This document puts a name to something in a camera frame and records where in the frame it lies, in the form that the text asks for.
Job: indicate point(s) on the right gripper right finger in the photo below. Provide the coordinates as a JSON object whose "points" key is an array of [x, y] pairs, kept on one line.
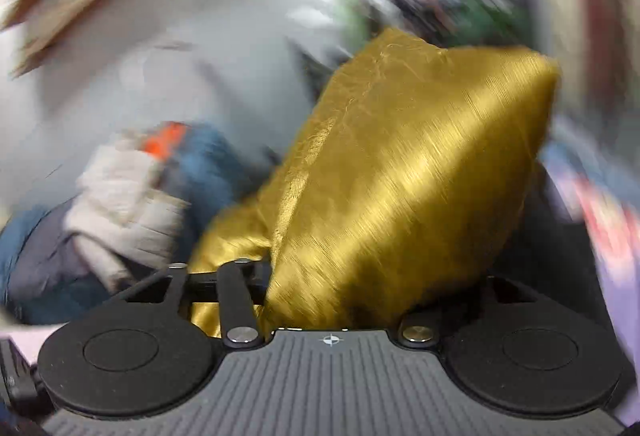
{"points": [[418, 331]]}

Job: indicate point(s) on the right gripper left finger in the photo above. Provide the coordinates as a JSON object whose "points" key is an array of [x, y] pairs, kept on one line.
{"points": [[241, 285]]}

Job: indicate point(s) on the gold satin jacket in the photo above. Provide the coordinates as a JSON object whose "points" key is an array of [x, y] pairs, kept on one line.
{"points": [[406, 181]]}

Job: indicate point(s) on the beige quilted jacket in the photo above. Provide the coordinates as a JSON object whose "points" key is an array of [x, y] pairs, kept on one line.
{"points": [[120, 214]]}

